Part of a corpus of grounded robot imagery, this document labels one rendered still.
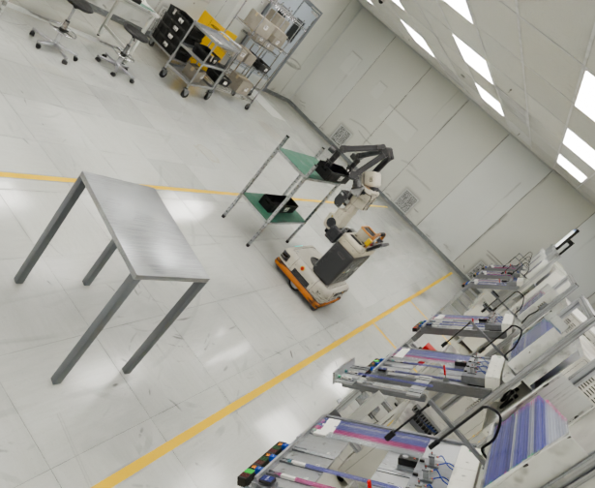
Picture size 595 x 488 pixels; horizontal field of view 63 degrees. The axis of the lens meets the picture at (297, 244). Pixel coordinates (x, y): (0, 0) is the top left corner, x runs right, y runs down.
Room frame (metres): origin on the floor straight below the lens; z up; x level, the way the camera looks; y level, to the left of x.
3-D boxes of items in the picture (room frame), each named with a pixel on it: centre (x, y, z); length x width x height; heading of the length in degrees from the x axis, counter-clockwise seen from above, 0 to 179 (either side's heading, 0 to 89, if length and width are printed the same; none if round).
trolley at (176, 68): (7.29, 2.92, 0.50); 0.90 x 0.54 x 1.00; 177
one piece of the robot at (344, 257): (4.74, -0.43, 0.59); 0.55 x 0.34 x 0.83; 162
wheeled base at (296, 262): (4.77, -0.35, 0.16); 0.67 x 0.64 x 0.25; 72
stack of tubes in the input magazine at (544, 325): (2.92, -1.48, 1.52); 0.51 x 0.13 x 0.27; 163
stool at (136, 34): (5.78, 3.17, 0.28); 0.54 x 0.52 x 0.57; 95
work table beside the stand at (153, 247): (2.14, 0.62, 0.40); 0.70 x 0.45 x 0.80; 61
